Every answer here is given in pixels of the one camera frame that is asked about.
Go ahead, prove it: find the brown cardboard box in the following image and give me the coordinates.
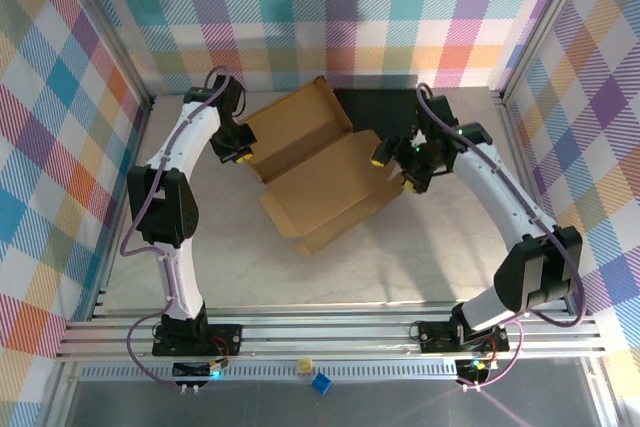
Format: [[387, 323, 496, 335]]
[[238, 75, 405, 256]]

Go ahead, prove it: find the black flat case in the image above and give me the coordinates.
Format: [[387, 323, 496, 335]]
[[332, 88, 425, 147]]

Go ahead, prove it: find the aluminium frame post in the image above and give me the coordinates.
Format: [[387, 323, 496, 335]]
[[498, 0, 597, 104], [59, 0, 155, 109]]

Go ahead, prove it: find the aluminium side rail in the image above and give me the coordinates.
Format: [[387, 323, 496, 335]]
[[89, 94, 157, 321], [492, 89, 572, 318]]

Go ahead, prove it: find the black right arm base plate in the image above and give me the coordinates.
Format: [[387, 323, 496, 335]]
[[416, 319, 511, 355]]

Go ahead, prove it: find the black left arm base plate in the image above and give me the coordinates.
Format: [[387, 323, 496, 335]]
[[151, 321, 244, 357]]

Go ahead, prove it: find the perforated metal strip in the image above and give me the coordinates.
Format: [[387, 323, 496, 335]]
[[79, 364, 506, 384]]

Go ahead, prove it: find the aluminium front rail frame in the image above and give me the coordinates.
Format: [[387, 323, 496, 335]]
[[54, 300, 609, 364]]

